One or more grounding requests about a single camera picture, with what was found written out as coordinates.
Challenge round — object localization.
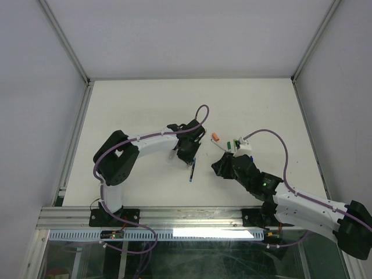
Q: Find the purple cable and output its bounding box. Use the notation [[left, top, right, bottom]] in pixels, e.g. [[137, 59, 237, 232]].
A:
[[244, 129, 372, 233], [92, 104, 210, 233]]

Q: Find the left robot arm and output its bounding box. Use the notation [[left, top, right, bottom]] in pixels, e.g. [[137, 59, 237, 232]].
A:
[[93, 119, 206, 226]]

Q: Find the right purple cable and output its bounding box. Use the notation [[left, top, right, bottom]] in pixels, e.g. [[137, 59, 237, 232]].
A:
[[244, 129, 372, 233]]

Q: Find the white slotted cable duct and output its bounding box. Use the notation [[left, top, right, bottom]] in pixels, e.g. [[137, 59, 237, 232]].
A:
[[49, 228, 264, 242]]

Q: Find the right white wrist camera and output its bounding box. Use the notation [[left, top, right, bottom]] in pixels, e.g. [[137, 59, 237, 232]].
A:
[[234, 137, 252, 157]]

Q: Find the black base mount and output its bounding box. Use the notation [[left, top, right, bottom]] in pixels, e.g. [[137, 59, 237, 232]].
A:
[[241, 208, 271, 228], [89, 207, 140, 227]]

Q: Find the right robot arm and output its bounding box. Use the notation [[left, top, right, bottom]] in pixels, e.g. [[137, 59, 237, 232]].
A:
[[211, 152, 371, 260]]

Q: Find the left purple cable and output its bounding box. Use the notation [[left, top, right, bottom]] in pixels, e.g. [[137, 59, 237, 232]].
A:
[[92, 104, 210, 233]]

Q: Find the orange pen cap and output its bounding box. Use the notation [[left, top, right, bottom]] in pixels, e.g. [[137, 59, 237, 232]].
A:
[[212, 133, 219, 142]]

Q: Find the aluminium mounting rail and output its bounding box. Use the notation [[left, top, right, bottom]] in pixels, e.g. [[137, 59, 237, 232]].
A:
[[36, 205, 349, 230]]

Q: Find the blue gel pen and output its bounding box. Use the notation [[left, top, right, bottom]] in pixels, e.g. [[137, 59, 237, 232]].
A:
[[189, 158, 196, 182]]

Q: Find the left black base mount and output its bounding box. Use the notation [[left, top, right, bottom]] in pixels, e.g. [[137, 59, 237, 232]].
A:
[[89, 207, 140, 227]]

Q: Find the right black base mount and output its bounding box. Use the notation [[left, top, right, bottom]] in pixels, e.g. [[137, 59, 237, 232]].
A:
[[241, 208, 271, 228]]

